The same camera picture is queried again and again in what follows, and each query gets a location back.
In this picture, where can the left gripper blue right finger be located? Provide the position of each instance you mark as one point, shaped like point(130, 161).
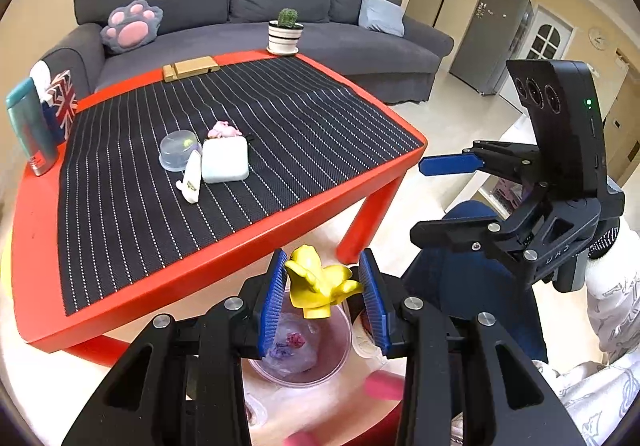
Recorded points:
point(376, 301)

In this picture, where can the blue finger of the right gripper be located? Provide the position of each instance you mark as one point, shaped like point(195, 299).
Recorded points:
point(457, 234)
point(450, 164)

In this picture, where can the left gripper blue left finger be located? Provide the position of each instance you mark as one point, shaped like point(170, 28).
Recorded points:
point(269, 302)

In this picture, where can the yellow toy figure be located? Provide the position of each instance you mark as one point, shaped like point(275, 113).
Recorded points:
point(316, 288)

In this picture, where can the cream white plastic tube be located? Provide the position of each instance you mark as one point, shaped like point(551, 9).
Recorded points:
point(190, 184)

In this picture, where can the white rectangular foam box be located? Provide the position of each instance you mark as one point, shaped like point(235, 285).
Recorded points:
point(225, 160)

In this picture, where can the clear plastic dome lid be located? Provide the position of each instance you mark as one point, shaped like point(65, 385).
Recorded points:
point(176, 148)

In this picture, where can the black striped table mat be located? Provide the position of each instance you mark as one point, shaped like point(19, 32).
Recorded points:
point(155, 174)

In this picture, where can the grey refrigerator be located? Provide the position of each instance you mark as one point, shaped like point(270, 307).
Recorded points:
point(493, 36)

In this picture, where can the light blue cushion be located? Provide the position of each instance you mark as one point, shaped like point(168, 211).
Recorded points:
point(382, 16)

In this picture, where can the white paned door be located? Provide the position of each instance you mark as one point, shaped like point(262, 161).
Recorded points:
point(541, 35)

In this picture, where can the potted cactus striped pot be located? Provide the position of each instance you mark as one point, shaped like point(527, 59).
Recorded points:
point(284, 33)

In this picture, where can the wooden phone stand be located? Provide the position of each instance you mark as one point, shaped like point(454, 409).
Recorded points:
point(188, 68)

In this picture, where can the paw shaped grey pink cushion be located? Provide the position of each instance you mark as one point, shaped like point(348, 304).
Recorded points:
point(132, 26)

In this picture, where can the union jack tissue box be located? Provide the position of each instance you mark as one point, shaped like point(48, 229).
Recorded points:
point(57, 98)

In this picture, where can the teal thermos bottle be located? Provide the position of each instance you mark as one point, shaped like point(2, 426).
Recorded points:
point(30, 126)

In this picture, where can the black camera box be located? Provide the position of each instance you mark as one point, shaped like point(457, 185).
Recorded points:
point(562, 104)

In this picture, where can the pink pig keychain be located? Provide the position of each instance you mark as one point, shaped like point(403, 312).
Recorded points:
point(223, 129)

